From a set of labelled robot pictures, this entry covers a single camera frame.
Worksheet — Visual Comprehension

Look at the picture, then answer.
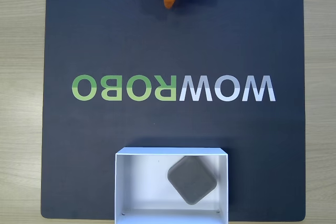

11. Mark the grey square rounded case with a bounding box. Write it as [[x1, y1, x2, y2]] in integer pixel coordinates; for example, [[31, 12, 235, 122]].
[[167, 155, 218, 206]]

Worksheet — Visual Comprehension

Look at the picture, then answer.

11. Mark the dark mat with WOWROBO print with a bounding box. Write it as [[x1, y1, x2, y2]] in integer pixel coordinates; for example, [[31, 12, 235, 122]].
[[40, 0, 307, 221]]

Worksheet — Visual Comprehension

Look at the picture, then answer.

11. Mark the white open cardboard box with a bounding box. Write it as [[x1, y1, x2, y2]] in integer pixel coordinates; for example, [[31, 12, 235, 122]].
[[114, 146, 229, 224]]

